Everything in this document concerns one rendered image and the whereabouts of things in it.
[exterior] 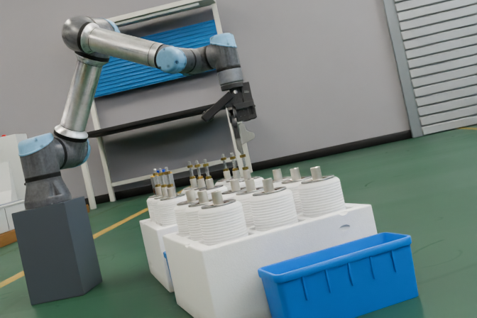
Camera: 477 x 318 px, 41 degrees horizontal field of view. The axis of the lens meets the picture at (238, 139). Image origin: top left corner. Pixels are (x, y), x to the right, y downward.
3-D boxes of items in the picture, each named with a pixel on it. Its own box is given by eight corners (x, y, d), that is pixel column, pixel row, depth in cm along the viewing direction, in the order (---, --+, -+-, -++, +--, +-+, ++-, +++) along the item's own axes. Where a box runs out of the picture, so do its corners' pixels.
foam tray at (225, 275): (220, 340, 126) (200, 250, 126) (177, 304, 163) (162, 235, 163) (389, 285, 138) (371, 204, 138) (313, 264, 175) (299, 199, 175)
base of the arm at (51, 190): (17, 211, 205) (10, 182, 205) (37, 206, 220) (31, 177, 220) (61, 202, 203) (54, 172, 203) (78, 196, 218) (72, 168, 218)
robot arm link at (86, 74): (33, 163, 221) (72, 10, 208) (62, 158, 234) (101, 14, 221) (59, 177, 217) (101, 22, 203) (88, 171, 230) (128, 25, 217)
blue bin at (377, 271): (289, 341, 117) (275, 276, 117) (267, 328, 127) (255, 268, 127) (426, 294, 126) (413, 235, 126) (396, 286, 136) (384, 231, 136)
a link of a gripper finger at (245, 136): (258, 150, 191) (251, 120, 191) (238, 155, 190) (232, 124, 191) (257, 150, 194) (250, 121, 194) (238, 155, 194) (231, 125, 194)
